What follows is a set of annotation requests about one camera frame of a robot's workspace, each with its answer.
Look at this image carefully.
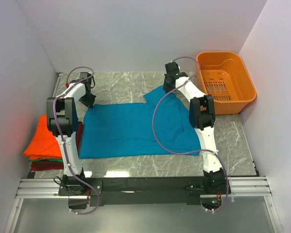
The teal blue t shirt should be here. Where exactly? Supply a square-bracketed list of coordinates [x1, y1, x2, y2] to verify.
[80, 86, 201, 159]

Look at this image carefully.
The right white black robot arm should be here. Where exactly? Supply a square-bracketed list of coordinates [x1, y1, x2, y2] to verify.
[163, 62, 226, 194]

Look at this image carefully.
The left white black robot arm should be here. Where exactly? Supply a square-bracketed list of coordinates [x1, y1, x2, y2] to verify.
[46, 72, 96, 195]

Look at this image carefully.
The orange plastic basket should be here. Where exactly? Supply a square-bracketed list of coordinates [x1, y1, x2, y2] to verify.
[195, 51, 257, 115]

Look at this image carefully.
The folded orange t shirt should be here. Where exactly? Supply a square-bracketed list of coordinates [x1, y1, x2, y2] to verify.
[23, 114, 62, 161]

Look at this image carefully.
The folded dark red t shirt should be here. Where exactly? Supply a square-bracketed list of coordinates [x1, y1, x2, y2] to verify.
[30, 121, 85, 172]

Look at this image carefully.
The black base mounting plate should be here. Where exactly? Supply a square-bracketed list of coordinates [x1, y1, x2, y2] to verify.
[58, 176, 231, 207]

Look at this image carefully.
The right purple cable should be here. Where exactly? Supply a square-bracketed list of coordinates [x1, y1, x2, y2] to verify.
[151, 56, 231, 212]

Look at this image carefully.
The aluminium rail frame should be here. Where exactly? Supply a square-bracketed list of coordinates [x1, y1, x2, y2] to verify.
[15, 177, 272, 199]

